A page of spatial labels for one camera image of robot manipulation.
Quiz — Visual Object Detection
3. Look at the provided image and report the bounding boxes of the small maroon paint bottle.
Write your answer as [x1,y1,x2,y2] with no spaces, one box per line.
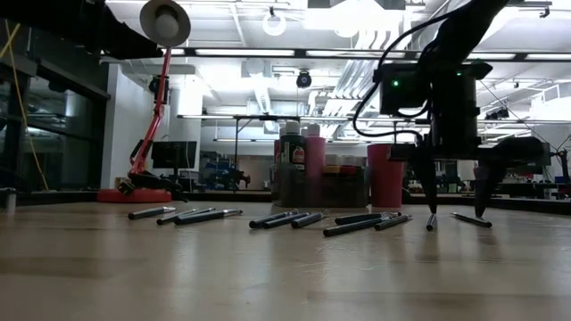
[340,154,359,176]

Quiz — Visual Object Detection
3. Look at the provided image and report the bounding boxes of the grey plastic bin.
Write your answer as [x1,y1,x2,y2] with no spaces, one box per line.
[270,162,370,209]

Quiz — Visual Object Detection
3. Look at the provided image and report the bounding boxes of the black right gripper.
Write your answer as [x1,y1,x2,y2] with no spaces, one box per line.
[373,60,552,219]

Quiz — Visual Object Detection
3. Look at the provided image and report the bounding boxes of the black monitor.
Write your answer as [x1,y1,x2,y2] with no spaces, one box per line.
[150,141,198,170]
[503,136,552,176]

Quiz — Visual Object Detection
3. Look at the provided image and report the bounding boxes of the red desk lamp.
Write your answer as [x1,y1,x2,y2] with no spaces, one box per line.
[96,0,192,205]

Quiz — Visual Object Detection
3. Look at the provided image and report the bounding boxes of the red-pink plastic cup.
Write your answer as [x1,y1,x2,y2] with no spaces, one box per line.
[367,143,406,209]

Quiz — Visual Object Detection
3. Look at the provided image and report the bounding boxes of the small gold paint bottle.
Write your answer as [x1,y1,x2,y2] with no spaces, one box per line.
[323,153,343,176]

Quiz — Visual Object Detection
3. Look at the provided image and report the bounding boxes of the black overhead frame bar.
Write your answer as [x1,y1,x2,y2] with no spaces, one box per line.
[100,47,571,62]

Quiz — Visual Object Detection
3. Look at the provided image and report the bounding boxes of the black distant station frame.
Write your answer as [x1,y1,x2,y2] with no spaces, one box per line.
[233,114,302,171]

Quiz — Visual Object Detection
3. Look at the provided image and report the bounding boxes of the black aluminium table frame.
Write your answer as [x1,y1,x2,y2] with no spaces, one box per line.
[0,189,571,216]

